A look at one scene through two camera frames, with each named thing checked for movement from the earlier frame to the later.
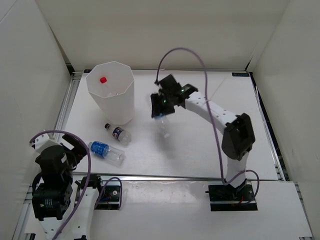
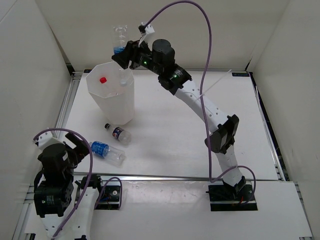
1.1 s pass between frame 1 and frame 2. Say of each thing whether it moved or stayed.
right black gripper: moved
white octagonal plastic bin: stayed
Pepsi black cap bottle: stayed
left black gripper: stayed
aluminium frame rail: stayed
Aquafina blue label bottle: moved
